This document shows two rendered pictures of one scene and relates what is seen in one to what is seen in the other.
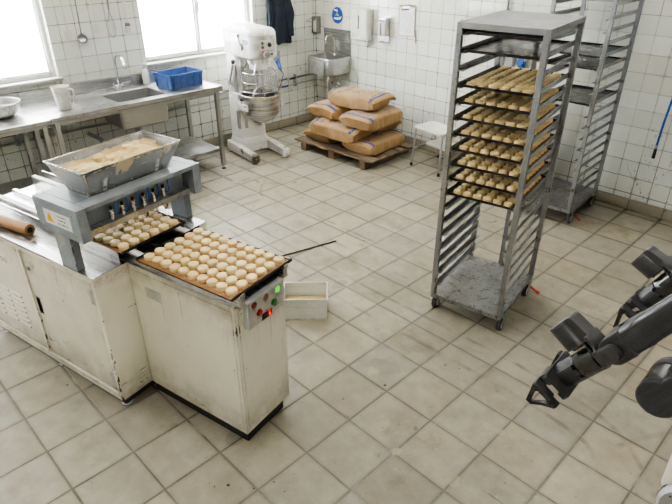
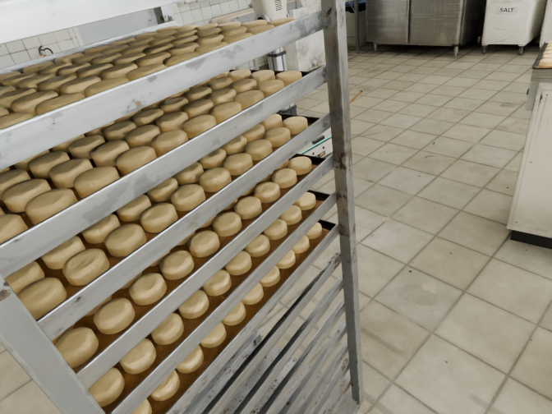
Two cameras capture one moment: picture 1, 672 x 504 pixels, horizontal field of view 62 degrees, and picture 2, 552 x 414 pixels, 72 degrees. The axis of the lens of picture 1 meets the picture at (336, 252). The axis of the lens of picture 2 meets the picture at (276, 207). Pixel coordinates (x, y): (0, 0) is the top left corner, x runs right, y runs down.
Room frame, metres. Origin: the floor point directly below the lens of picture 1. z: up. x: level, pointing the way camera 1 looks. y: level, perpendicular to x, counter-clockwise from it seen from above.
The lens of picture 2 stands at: (3.81, -0.71, 1.42)
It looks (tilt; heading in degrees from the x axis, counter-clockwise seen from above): 33 degrees down; 187
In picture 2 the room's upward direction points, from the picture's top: 10 degrees counter-clockwise
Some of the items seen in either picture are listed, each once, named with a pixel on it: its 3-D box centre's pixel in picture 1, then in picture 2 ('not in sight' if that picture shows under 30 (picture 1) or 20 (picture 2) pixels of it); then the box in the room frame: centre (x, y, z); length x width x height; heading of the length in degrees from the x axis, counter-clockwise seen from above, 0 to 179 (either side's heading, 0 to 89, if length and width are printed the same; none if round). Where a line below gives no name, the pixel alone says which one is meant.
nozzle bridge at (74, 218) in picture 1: (127, 209); not in sight; (2.55, 1.05, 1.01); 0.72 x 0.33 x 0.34; 146
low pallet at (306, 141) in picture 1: (354, 145); not in sight; (6.34, -0.22, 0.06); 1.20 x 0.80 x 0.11; 47
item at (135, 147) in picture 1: (117, 158); not in sight; (2.55, 1.05, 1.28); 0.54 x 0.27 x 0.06; 146
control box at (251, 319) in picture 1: (263, 303); (535, 85); (2.07, 0.32, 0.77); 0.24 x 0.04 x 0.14; 146
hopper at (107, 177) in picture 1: (117, 164); not in sight; (2.55, 1.05, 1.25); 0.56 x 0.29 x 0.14; 146
